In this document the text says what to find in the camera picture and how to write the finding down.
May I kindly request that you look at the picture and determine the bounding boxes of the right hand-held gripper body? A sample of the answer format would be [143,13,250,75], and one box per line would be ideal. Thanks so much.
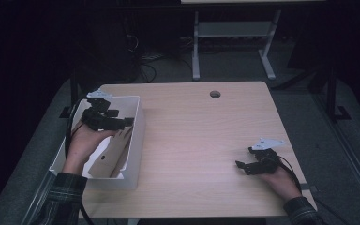
[247,137,286,176]

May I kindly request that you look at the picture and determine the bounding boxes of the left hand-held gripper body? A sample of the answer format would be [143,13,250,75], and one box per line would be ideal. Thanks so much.
[80,89,127,132]

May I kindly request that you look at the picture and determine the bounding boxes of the white rectangular box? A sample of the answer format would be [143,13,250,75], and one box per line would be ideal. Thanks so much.
[49,95,147,190]

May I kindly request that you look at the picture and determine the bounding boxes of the beige cloth garment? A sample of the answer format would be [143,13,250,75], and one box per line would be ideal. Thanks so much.
[86,126,134,179]

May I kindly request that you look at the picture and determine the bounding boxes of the person's right hand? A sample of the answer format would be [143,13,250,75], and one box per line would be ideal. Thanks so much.
[257,166,303,203]

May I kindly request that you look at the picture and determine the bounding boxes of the person's left hand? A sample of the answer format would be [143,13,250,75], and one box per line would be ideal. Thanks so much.
[62,124,120,174]

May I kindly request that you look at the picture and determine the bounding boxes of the black metal stand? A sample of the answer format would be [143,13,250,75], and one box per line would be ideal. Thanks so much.
[58,69,80,119]
[324,59,353,122]

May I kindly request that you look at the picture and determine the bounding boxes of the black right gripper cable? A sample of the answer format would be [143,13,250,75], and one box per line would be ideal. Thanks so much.
[276,154,304,192]

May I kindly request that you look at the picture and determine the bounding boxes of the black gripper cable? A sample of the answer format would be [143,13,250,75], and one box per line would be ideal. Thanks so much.
[276,154,304,192]
[64,97,96,225]

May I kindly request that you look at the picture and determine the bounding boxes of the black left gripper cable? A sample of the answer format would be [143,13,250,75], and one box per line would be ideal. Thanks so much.
[64,97,96,225]

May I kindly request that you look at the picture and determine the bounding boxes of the black floor cables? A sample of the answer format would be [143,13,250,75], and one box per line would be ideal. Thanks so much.
[123,31,195,83]

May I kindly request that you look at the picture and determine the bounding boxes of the aluminium floor rail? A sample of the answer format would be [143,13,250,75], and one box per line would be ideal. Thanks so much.
[20,170,59,225]
[310,92,360,209]

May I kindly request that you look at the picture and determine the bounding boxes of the white metal stand frame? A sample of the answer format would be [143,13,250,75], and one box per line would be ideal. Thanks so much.
[191,8,283,82]

